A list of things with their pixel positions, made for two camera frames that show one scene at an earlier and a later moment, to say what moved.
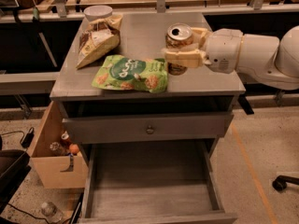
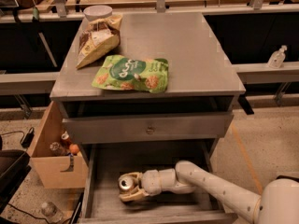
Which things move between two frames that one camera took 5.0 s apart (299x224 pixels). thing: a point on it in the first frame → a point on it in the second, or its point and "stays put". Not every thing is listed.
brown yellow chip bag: (99, 38) stays put
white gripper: (222, 49) → (151, 182)
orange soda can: (178, 35) → (125, 184)
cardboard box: (57, 172) stays put
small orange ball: (74, 148) stays put
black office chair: (14, 168) stays put
